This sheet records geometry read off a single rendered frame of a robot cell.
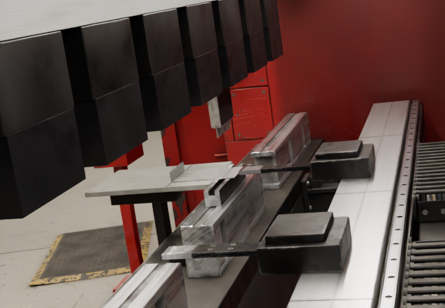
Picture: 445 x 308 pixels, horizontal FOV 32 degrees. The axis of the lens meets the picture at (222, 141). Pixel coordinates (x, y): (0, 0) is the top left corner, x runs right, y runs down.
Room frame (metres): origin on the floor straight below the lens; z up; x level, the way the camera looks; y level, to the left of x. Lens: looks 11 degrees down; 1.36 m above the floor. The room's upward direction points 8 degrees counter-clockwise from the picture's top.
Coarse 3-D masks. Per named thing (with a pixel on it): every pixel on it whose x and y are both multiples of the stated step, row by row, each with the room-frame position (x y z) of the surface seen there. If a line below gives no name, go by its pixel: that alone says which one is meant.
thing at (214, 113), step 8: (224, 88) 1.55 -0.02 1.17; (224, 96) 1.54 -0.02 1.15; (208, 104) 1.49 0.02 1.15; (216, 104) 1.49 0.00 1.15; (224, 104) 1.53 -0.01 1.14; (216, 112) 1.49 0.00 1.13; (224, 112) 1.53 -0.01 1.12; (232, 112) 1.58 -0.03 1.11; (216, 120) 1.49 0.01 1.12; (224, 120) 1.52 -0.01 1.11; (216, 128) 1.49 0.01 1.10; (224, 128) 1.54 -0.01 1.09
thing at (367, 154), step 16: (336, 144) 1.49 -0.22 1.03; (352, 144) 1.47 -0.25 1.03; (368, 144) 1.50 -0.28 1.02; (320, 160) 1.43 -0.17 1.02; (336, 160) 1.41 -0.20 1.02; (352, 160) 1.41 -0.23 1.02; (368, 160) 1.40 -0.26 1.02; (320, 176) 1.42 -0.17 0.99; (336, 176) 1.41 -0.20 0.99; (352, 176) 1.41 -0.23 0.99; (368, 176) 1.40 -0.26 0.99
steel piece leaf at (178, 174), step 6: (174, 168) 1.54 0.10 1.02; (180, 168) 1.57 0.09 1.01; (216, 168) 1.57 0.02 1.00; (222, 168) 1.57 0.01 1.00; (228, 168) 1.56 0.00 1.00; (174, 174) 1.53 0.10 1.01; (180, 174) 1.57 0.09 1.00; (186, 174) 1.56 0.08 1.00; (192, 174) 1.55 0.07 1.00; (198, 174) 1.54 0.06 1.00; (204, 174) 1.54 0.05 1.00; (210, 174) 1.53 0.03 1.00; (216, 174) 1.52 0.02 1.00; (222, 174) 1.51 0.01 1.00; (174, 180) 1.52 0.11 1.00; (180, 180) 1.51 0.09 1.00; (186, 180) 1.51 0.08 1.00; (192, 180) 1.50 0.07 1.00; (198, 180) 1.50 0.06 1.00
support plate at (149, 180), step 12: (144, 168) 1.68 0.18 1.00; (156, 168) 1.67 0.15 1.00; (168, 168) 1.65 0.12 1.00; (192, 168) 1.62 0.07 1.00; (204, 168) 1.60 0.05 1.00; (108, 180) 1.61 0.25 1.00; (120, 180) 1.60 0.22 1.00; (132, 180) 1.58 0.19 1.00; (144, 180) 1.57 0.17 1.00; (156, 180) 1.55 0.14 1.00; (168, 180) 1.54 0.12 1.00; (204, 180) 1.49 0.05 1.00; (96, 192) 1.53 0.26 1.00; (108, 192) 1.52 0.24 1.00; (120, 192) 1.51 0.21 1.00; (132, 192) 1.50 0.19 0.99; (144, 192) 1.50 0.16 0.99; (156, 192) 1.49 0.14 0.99
